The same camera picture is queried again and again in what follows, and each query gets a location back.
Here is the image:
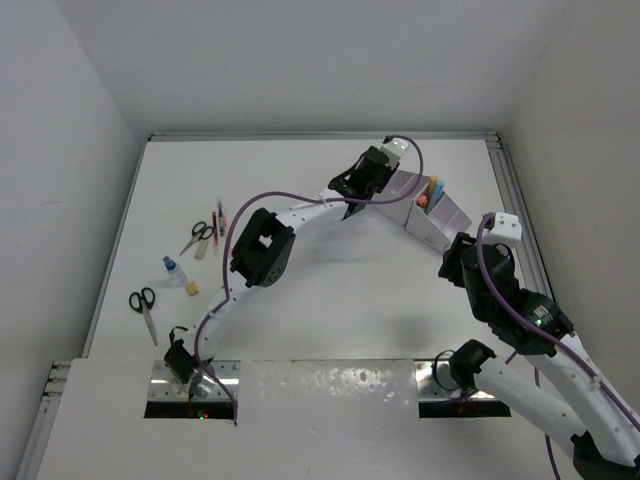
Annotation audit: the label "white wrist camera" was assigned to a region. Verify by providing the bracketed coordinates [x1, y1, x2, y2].
[379, 137, 409, 168]
[483, 212, 522, 248]

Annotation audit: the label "white purple desk organizer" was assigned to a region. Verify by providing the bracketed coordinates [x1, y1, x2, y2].
[373, 170, 471, 253]

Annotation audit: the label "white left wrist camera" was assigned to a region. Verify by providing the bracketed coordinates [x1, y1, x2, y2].
[379, 137, 409, 168]

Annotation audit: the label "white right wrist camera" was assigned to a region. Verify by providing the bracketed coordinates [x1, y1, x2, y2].
[483, 212, 522, 248]

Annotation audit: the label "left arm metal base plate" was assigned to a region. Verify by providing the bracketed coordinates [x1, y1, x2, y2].
[147, 361, 240, 402]

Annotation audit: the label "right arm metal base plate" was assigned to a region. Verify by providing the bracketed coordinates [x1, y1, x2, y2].
[414, 359, 497, 402]

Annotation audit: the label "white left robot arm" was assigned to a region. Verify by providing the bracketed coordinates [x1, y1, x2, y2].
[164, 137, 408, 385]

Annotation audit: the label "green pen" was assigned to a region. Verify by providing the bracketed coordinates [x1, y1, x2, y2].
[216, 196, 226, 238]

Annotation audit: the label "small yellow eraser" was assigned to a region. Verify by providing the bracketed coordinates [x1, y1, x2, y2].
[185, 281, 199, 296]

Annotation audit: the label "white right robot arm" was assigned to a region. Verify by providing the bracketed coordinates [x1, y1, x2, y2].
[438, 233, 639, 479]

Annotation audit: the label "small black handled scissors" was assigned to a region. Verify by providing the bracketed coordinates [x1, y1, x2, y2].
[179, 221, 215, 255]

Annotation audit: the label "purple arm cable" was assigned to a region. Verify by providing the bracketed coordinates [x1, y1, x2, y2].
[192, 135, 426, 421]
[474, 212, 640, 480]

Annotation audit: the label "beige eraser stick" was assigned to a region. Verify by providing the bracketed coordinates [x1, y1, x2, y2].
[194, 240, 209, 260]

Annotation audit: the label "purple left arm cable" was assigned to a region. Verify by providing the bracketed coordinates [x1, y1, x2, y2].
[192, 135, 426, 421]

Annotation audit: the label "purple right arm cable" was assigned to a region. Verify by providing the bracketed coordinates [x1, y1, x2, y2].
[474, 212, 640, 480]

